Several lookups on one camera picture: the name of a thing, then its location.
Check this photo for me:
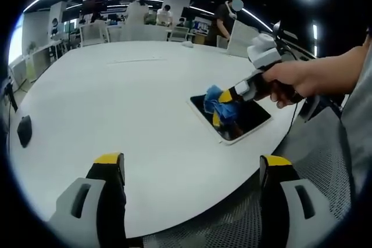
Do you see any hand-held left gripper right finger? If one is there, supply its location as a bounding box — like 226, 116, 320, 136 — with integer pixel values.
259, 154, 324, 248

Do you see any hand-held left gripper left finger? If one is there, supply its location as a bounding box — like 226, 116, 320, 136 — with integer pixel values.
48, 152, 127, 248

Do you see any blue cleaning cloth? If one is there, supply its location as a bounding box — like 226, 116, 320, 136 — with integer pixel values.
203, 84, 240, 124

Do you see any black tablet with white edge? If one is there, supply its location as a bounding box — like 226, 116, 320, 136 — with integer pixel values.
188, 93, 274, 145

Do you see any person's right hand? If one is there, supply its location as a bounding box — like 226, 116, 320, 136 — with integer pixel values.
261, 57, 318, 109

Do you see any white upright board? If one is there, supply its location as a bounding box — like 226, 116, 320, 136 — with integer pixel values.
226, 19, 263, 57

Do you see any grey mesh office chair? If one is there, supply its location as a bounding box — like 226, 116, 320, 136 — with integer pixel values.
141, 96, 355, 248

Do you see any white office chair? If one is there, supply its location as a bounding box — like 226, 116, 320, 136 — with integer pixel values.
169, 26, 190, 42
79, 22, 111, 47

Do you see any small black device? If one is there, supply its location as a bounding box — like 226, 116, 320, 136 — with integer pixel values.
16, 115, 33, 148

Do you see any person's grey shirt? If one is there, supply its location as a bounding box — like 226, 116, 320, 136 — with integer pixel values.
338, 53, 372, 203

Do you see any black monitor with stand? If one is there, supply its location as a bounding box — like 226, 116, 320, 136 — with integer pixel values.
0, 76, 19, 113

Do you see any white side desk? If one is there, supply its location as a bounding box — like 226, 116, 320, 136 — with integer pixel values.
28, 45, 69, 82

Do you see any black cable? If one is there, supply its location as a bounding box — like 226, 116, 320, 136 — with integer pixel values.
285, 103, 302, 139

